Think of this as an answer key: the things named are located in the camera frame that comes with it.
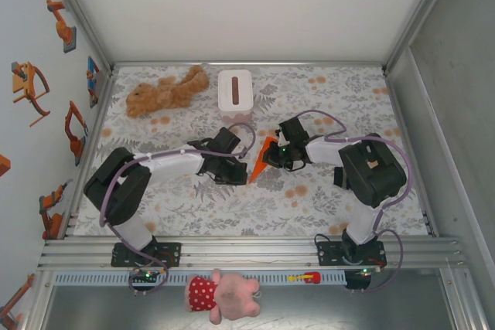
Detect orange cloth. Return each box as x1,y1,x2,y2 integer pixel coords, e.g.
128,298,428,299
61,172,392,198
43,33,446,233
247,135,278,184

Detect floral tablecloth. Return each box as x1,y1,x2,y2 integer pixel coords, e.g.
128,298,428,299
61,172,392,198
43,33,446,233
73,65,430,237

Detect white tissue box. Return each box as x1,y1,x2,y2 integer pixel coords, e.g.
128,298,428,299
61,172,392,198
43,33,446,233
217,70,255,124

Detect brown teddy bear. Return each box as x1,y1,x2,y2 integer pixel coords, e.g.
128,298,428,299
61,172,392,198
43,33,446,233
125,64,210,119

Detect pink plush toy dotted dress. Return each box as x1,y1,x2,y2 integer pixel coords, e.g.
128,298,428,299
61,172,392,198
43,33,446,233
183,267,261,325

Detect red yellow toy tool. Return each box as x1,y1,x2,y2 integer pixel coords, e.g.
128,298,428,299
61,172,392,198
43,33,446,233
288,270,322,285

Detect blue orange machine sticker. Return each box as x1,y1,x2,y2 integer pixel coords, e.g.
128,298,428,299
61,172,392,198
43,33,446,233
85,55,111,109

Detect orange gripper claw sticker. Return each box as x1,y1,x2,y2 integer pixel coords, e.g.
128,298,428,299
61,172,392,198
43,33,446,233
10,61,51,128

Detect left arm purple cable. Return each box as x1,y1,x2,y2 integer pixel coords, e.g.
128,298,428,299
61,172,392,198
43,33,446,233
99,123,257,296

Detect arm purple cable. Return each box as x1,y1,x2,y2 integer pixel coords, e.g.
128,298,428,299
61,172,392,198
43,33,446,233
99,123,257,296
293,109,415,295

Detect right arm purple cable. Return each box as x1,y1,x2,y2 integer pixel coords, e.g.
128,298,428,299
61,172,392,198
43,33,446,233
293,109,415,295

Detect wide aluminium frame beam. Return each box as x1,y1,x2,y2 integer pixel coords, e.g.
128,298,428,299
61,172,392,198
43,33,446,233
36,235,463,271

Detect thin aluminium frame rail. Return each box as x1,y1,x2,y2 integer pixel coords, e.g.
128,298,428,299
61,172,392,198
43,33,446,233
111,60,387,69

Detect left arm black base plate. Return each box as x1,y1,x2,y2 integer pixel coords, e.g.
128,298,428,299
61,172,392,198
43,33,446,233
111,242,183,268

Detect white slotted cable duct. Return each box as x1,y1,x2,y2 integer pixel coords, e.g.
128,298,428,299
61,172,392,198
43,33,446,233
53,270,347,287

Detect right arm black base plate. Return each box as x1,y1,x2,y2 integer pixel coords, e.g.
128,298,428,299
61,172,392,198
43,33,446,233
316,240,387,267

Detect aluminium side rail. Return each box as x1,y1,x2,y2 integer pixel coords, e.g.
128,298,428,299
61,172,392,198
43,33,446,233
61,70,117,238
384,69,438,238

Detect aluminium frame post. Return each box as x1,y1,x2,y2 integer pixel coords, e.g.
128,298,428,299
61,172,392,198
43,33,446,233
42,0,117,74
381,0,465,72

